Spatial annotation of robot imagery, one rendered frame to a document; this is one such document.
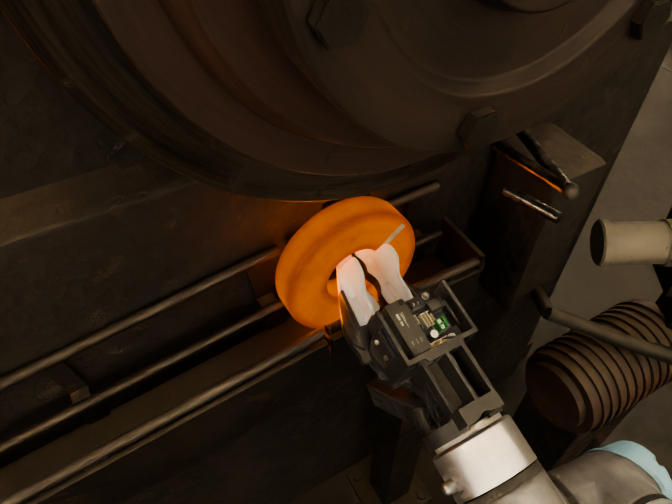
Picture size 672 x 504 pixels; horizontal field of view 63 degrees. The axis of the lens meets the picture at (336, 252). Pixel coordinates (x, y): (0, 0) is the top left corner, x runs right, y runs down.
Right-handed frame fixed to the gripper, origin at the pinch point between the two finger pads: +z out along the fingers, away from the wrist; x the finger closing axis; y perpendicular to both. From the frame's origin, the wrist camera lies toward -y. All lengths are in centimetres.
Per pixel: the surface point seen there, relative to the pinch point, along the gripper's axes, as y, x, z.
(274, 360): -4.4, 10.7, -5.5
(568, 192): 17.1, -10.7, -9.4
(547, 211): 14.0, -10.8, -9.1
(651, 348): -14.3, -35.4, -22.7
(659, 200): -81, -133, 10
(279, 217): 1.6, 5.0, 5.9
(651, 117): -89, -169, 41
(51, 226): 8.9, 23.9, 8.2
